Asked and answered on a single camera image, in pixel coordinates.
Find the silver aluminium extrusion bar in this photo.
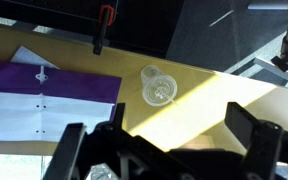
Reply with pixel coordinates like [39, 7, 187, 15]
[253, 56, 288, 89]

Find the clear plastic cup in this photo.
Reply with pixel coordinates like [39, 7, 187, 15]
[140, 64, 179, 108]

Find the purple cloth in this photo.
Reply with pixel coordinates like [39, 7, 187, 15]
[0, 59, 123, 122]

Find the black clamp with orange handle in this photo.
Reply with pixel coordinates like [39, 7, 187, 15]
[92, 4, 116, 56]

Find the loose white paper sheet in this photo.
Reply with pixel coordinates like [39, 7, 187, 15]
[9, 45, 59, 70]

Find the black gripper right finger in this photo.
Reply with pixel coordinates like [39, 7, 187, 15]
[225, 101, 284, 180]

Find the white sheet inside file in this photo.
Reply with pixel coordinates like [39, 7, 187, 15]
[0, 90, 116, 143]

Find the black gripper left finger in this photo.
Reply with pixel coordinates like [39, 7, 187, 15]
[42, 102, 128, 180]

